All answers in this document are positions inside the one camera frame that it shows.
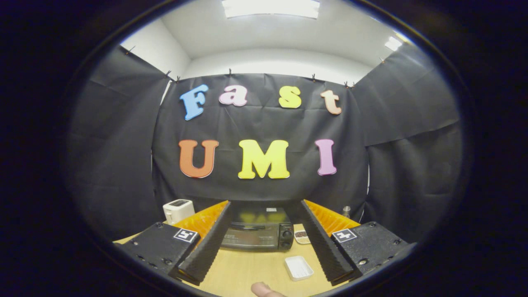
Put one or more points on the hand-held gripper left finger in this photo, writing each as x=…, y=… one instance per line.
x=210, y=243

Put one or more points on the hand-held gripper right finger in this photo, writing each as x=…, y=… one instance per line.
x=324, y=243

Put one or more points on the black toaster oven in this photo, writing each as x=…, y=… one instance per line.
x=258, y=237

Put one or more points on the white bread toaster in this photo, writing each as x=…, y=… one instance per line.
x=177, y=211

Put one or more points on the white divided seasoning dish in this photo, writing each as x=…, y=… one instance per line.
x=302, y=236

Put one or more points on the white rectangular tray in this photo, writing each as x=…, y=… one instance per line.
x=298, y=268

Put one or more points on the small clear glass bottle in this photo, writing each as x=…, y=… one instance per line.
x=346, y=212

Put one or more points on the small ceiling light panel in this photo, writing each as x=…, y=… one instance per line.
x=393, y=43

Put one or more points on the large ceiling light panel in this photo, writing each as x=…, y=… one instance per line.
x=270, y=8

